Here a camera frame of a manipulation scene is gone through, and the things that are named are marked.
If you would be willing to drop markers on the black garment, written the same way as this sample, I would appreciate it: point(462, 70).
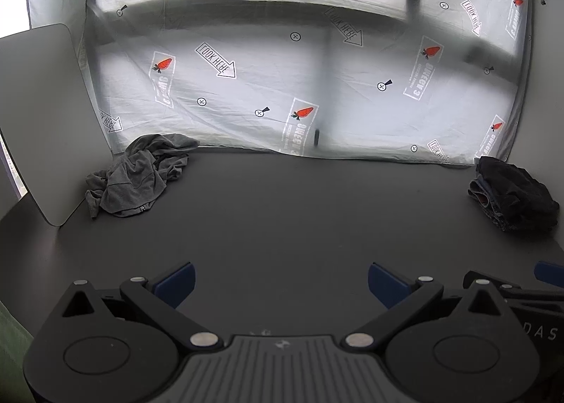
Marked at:
point(515, 191)

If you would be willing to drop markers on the grey zip hoodie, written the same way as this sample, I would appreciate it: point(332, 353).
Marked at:
point(132, 183)

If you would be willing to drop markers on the white printed sheet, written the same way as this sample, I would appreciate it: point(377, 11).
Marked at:
point(264, 55)

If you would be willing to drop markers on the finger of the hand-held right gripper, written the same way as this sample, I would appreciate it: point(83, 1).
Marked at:
point(506, 285)
point(550, 274)

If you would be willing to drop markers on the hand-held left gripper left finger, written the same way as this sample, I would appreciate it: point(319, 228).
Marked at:
point(176, 286)

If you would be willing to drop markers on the green cloth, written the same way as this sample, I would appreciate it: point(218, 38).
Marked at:
point(11, 350)

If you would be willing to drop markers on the grey rounded board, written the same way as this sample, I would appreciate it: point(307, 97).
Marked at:
point(44, 121)

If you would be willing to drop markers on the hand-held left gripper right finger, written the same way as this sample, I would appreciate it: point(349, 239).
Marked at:
point(385, 286)

